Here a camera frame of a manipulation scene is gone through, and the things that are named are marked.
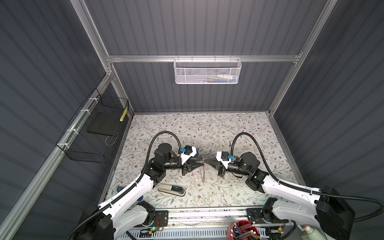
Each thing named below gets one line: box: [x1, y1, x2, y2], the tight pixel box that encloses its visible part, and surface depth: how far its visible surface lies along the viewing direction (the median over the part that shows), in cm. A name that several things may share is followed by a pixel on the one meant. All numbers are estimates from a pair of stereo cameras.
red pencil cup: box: [226, 220, 262, 240], surface depth 60 cm
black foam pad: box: [87, 112, 121, 136], surface depth 79 cm
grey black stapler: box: [157, 183, 186, 197], surface depth 83 cm
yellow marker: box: [119, 107, 128, 122], surface depth 83 cm
